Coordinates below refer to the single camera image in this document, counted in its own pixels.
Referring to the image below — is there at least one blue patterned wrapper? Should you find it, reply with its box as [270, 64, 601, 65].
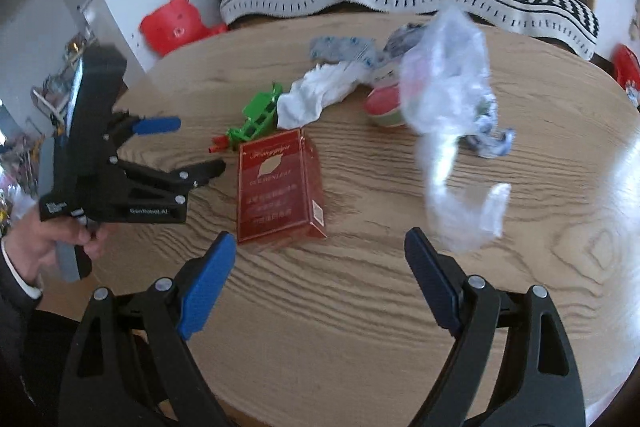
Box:
[309, 36, 378, 66]

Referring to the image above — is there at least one red bear plastic chair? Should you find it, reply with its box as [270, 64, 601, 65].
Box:
[139, 0, 229, 57]

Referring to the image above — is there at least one red ribbon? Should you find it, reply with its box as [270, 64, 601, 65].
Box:
[208, 134, 231, 154]

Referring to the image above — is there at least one mushroom plush toy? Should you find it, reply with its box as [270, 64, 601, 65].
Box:
[364, 84, 405, 128]

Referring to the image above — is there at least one crumpled white tissue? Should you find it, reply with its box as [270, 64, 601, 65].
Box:
[277, 62, 372, 130]

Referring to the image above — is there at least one red cigarette carton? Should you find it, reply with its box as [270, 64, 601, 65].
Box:
[236, 128, 326, 244]

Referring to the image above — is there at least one red bag on floor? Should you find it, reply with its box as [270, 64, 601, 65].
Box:
[612, 43, 640, 91]

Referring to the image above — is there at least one green wrapper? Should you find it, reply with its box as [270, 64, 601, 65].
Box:
[227, 83, 283, 150]

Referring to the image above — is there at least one left hand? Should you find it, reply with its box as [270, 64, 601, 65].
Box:
[4, 206, 117, 286]

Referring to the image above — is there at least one clear plastic bag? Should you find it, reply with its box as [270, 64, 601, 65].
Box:
[399, 6, 515, 253]

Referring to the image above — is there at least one crumpled blue white wrapper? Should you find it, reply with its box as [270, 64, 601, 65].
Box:
[378, 11, 515, 158]

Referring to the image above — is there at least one left forearm black sleeve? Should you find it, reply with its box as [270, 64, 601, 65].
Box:
[1, 254, 79, 426]

